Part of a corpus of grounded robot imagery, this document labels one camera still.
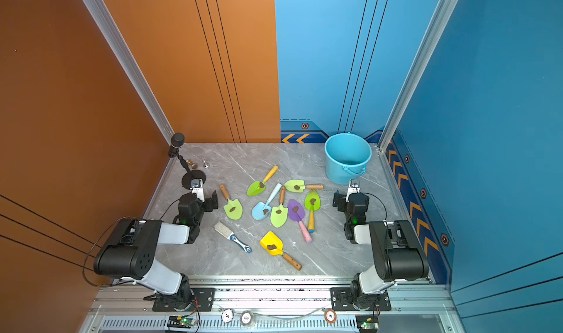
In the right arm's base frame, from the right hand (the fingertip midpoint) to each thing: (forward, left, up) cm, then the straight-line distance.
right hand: (350, 192), depth 95 cm
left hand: (+1, +63, +2) cm, 63 cm away
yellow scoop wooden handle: (-22, +32, -5) cm, 39 cm away
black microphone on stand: (+4, +66, +27) cm, 72 cm away
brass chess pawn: (+17, +75, -2) cm, 77 cm away
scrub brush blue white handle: (-17, +50, -4) cm, 53 cm away
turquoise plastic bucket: (+16, 0, +7) cm, 17 cm away
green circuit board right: (-46, 0, -9) cm, 47 cm away
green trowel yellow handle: (+6, +42, -4) cm, 42 cm away
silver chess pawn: (+19, +70, -4) cm, 72 cm away
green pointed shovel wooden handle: (-8, +31, -5) cm, 32 cm away
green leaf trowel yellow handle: (-3, +16, -5) cm, 17 cm away
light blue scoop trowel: (-6, +39, -5) cm, 40 cm away
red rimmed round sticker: (-44, +13, -6) cm, 46 cm away
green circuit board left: (-46, +59, -6) cm, 75 cm away
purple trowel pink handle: (-7, +23, -5) cm, 25 cm away
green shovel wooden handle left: (-6, +51, -5) cm, 52 cm away
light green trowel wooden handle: (+7, +23, -4) cm, 24 cm away
